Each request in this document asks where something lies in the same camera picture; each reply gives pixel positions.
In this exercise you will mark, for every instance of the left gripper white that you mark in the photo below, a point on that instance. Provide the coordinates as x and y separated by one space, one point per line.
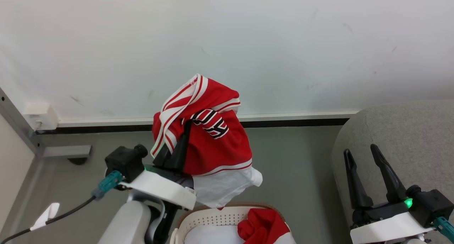
159 187

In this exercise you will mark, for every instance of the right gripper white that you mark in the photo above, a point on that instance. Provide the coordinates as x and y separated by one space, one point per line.
383 228

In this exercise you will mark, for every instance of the red basketball jersey with lettering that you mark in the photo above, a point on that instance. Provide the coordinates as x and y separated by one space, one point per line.
220 148

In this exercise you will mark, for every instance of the white t-shirt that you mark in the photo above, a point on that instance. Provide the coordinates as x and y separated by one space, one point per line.
220 190

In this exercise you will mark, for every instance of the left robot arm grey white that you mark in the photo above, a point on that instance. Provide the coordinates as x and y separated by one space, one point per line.
127 222

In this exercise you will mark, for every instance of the white perforated laundry basket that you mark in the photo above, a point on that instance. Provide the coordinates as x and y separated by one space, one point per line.
212 217

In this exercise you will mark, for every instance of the white cloth in basket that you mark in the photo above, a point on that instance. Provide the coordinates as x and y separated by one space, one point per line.
212 236

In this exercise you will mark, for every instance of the grey fabric sofa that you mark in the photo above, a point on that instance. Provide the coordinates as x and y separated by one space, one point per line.
408 130

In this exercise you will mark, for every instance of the white and black baseboard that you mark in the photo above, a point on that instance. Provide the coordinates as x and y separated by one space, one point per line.
283 119

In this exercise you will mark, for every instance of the red and white garment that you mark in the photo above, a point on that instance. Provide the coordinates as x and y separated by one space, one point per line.
262 226

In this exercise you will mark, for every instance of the beige partition panel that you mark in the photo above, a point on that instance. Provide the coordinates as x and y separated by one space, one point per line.
14 166

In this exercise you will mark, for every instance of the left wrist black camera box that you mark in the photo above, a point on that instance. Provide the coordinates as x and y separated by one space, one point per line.
124 162

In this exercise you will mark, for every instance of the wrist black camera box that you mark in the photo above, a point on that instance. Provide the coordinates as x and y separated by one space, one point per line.
124 162
431 205

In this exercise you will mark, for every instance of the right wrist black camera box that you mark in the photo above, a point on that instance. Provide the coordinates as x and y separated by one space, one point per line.
431 205

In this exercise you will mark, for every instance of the grey metal foot bracket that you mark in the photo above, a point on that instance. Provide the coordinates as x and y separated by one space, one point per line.
67 151

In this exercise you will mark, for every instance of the white wall outlet box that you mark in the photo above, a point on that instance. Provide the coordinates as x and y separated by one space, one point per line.
40 114

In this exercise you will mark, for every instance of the grey metal frame post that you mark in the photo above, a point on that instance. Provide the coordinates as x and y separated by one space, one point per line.
17 121

